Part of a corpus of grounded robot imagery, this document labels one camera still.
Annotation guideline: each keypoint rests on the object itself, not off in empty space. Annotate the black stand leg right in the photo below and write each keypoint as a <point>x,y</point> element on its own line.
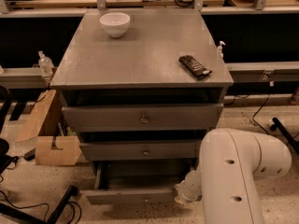
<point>278,125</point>

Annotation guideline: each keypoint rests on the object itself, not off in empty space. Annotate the grey middle drawer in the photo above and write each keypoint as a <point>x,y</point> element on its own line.
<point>140,150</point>

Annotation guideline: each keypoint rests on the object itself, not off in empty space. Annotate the white ceramic bowl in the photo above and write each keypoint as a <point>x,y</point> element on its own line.
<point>115,24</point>

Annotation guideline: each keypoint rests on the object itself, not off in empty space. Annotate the grey top drawer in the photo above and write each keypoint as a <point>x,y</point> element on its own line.
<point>125,118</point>

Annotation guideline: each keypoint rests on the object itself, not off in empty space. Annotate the clear sanitizer bottle left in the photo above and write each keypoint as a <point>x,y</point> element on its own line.
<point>45,63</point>

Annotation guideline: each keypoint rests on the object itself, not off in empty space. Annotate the white pump bottle right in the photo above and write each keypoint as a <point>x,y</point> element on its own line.
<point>220,48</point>

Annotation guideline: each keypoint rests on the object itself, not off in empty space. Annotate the grey drawer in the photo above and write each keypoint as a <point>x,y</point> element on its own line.
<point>125,118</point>
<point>148,181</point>
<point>140,150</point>

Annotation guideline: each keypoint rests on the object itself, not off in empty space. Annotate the black stand leg left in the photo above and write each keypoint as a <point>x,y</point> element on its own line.
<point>16,214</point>

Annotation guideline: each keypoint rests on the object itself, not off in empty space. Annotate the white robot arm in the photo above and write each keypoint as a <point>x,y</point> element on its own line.
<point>229,162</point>

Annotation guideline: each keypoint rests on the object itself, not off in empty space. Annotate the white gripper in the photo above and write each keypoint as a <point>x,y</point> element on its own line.
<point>188,189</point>

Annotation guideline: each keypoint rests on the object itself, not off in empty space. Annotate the cardboard box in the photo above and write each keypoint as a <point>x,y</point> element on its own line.
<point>42,126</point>

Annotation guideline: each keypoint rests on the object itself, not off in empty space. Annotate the black stand leg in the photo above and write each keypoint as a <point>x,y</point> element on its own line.
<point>278,125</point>
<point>16,214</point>

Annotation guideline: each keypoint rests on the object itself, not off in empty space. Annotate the dark snack bar wrapper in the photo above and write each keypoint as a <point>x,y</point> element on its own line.
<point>196,68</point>

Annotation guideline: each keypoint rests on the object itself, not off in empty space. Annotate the grey bottom drawer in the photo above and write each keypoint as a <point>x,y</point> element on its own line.
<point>148,181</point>

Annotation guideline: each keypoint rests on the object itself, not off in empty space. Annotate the grey drawer cabinet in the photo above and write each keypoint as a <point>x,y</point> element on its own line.
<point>141,68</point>

